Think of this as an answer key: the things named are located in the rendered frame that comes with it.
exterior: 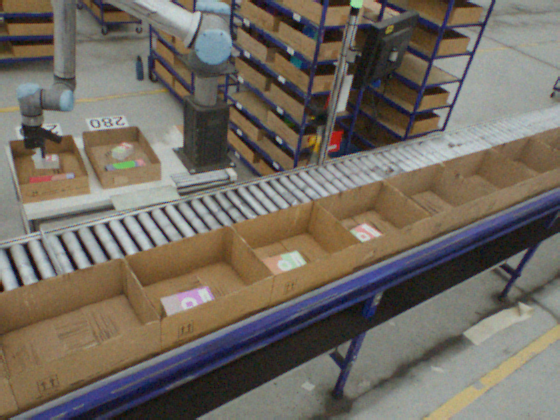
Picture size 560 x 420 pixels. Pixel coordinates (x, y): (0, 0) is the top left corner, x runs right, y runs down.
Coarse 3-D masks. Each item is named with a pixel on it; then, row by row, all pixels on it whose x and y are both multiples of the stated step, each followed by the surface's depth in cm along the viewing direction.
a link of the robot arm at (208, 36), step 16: (112, 0) 186; (128, 0) 186; (144, 0) 188; (160, 0) 191; (144, 16) 191; (160, 16) 192; (176, 16) 193; (192, 16) 197; (208, 16) 200; (176, 32) 197; (192, 32) 196; (208, 32) 195; (224, 32) 198; (192, 48) 202; (208, 48) 199; (224, 48) 201; (208, 64) 205
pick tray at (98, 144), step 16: (112, 128) 253; (128, 128) 257; (96, 144) 254; (112, 144) 258; (144, 144) 254; (96, 160) 245; (112, 160) 247; (128, 160) 249; (144, 160) 251; (112, 176) 227; (128, 176) 231; (144, 176) 235; (160, 176) 240
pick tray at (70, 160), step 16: (16, 144) 233; (48, 144) 240; (64, 144) 244; (16, 160) 235; (32, 160) 236; (64, 160) 240; (80, 160) 232; (16, 176) 211; (32, 176) 227; (80, 176) 233; (32, 192) 211; (48, 192) 214; (64, 192) 218; (80, 192) 222
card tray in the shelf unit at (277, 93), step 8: (272, 88) 332; (280, 88) 339; (288, 88) 343; (272, 96) 335; (280, 96) 327; (288, 96) 320; (296, 96) 343; (312, 96) 346; (320, 96) 340; (280, 104) 330; (288, 104) 323; (296, 104) 316; (304, 104) 336; (296, 112) 318
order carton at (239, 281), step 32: (128, 256) 156; (160, 256) 165; (192, 256) 174; (224, 256) 184; (256, 256) 165; (160, 288) 169; (192, 288) 172; (224, 288) 173; (256, 288) 157; (160, 320) 140; (192, 320) 147; (224, 320) 158
